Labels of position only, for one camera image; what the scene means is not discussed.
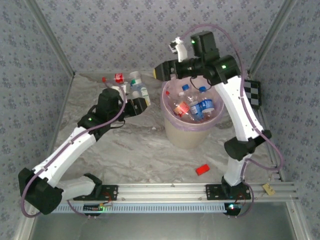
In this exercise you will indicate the green-cap green-label clear bottle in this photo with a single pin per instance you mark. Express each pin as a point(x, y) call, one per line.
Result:
point(143, 92)

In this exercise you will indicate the bin with pink liner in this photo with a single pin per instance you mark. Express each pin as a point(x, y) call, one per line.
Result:
point(217, 95)

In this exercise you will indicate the peach-label Coca-Cola plastic bottle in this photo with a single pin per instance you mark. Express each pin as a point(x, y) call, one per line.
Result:
point(182, 108)

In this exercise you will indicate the blue-label Pepsi plastic bottle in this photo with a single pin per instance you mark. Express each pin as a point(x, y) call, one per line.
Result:
point(207, 105)
point(196, 111)

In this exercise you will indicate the beige plastic waste bin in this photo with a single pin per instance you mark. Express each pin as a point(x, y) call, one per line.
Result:
point(185, 137)

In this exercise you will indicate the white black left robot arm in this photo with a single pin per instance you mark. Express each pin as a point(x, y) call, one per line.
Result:
point(65, 152)

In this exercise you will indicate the red-label Coca-Cola plastic bottle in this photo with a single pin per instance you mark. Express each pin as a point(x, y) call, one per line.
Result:
point(119, 77)

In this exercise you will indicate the black white checkerboard panel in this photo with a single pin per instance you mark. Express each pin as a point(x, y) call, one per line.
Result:
point(255, 92)

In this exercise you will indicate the red plastic block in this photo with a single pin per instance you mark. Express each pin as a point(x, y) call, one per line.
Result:
point(202, 170)

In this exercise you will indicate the small circuit board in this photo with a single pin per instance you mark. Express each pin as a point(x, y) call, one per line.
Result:
point(93, 207)
point(232, 208)

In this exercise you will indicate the tan paper tag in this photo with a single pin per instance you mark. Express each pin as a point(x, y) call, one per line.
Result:
point(268, 189)

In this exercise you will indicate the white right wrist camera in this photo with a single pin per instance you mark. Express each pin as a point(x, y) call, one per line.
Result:
point(181, 51)

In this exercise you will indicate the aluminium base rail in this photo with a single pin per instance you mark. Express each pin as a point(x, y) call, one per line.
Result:
point(162, 191)

